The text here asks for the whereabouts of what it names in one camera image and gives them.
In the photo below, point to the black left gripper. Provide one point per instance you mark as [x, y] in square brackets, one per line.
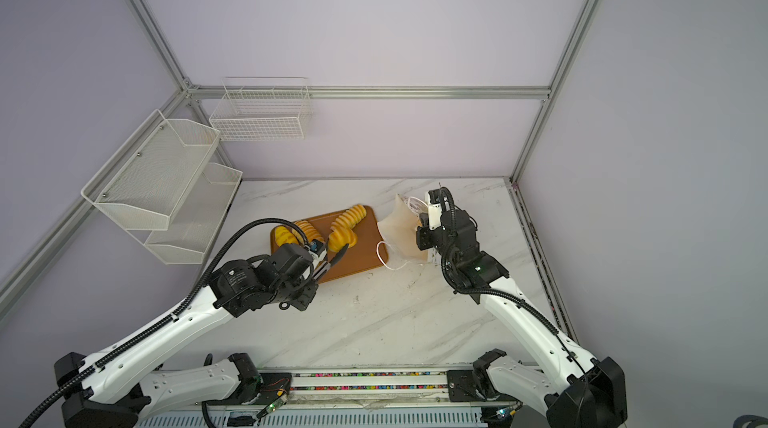
[305, 300]

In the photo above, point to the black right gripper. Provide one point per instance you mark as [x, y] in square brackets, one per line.
[423, 231]

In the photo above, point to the yellow fake bread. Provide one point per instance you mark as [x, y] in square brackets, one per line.
[284, 235]
[306, 233]
[341, 237]

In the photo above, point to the ridged long fake bread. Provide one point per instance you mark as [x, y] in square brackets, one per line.
[350, 218]

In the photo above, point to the cartoon animal paper bag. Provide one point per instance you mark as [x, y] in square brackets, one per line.
[398, 248]

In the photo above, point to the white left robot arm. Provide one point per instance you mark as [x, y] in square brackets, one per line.
[125, 385]

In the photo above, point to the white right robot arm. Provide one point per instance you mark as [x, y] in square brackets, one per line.
[540, 338]

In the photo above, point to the brown plastic tray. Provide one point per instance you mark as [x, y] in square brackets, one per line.
[357, 229]

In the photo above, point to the white mesh lower shelf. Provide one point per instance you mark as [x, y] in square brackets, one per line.
[195, 227]

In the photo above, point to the white mesh shelf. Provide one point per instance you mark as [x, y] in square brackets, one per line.
[195, 227]
[144, 185]

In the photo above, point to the white mesh upper shelf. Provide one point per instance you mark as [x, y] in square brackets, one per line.
[144, 185]

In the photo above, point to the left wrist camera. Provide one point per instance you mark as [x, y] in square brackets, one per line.
[318, 249]

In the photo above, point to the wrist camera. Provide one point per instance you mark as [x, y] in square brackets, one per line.
[435, 201]
[318, 249]

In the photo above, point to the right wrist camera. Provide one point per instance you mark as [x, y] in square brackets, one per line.
[435, 201]

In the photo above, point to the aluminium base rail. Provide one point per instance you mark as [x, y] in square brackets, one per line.
[487, 394]

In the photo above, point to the white wire basket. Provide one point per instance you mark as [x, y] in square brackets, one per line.
[254, 109]

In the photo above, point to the aluminium frame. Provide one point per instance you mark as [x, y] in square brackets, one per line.
[36, 264]

